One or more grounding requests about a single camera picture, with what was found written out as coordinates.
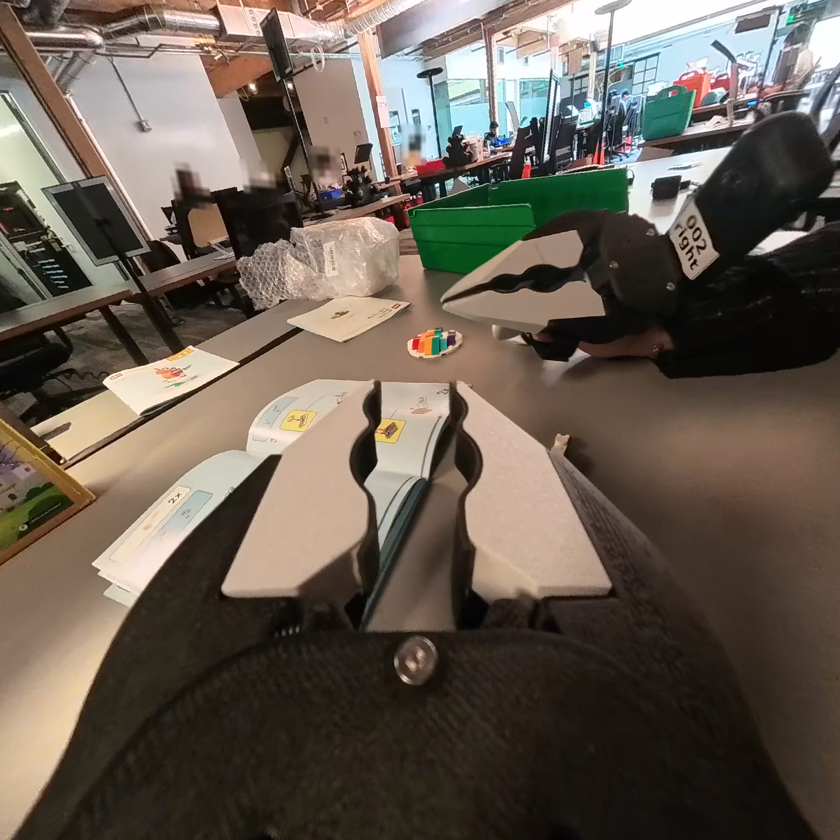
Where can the white closed instruction booklet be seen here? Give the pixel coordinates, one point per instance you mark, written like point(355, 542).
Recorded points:
point(348, 318)

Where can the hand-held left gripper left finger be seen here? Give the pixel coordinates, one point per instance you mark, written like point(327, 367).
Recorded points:
point(295, 499)

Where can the small black device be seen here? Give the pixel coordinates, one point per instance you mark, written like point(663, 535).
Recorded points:
point(666, 187)

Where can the clear bubble wrap bag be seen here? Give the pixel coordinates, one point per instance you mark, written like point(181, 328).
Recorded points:
point(328, 259)

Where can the open lego instruction booklet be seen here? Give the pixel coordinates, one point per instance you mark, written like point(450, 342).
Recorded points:
point(275, 420)

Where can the empty green plastic bin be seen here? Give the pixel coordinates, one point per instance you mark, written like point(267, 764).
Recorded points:
point(472, 239)
point(571, 190)

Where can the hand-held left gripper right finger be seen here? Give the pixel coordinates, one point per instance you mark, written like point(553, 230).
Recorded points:
point(525, 512)

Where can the black hanging monitor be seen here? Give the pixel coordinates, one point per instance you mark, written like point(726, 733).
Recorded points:
point(275, 43)

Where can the person's right hand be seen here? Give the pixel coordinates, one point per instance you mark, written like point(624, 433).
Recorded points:
point(623, 344)

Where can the black screen on floor stand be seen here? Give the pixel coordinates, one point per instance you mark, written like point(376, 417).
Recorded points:
point(98, 220)

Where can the black office chair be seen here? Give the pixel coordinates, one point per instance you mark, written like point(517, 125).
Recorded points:
point(256, 220)

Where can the brown wooden desk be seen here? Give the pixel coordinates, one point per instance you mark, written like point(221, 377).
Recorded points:
point(59, 315)
point(190, 269)

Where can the silver air duct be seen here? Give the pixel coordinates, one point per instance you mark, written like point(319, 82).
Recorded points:
point(131, 29)

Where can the instruction booklet with red figure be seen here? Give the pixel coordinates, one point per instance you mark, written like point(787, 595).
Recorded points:
point(170, 384)

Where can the green tote bag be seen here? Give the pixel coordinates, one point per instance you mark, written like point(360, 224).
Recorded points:
point(669, 111)

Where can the rainbow lego assembly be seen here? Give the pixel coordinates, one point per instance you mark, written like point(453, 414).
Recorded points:
point(433, 344)

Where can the yellow lego set box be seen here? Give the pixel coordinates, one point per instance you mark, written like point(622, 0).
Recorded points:
point(33, 505)

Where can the person's right forearm dark sleeve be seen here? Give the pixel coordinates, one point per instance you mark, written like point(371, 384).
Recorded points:
point(754, 308)

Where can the black equipment rack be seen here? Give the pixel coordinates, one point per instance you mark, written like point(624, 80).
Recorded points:
point(33, 236)

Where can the black floor lamp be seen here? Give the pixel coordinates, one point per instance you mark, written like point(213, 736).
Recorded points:
point(436, 98)
point(610, 65)

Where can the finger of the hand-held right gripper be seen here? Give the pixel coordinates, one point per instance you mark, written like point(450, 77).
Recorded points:
point(531, 307)
point(525, 259)

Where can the small cream lego piece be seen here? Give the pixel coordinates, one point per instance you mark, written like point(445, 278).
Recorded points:
point(561, 442)

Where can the red plastic bin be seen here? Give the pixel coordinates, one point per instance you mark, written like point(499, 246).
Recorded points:
point(695, 85)

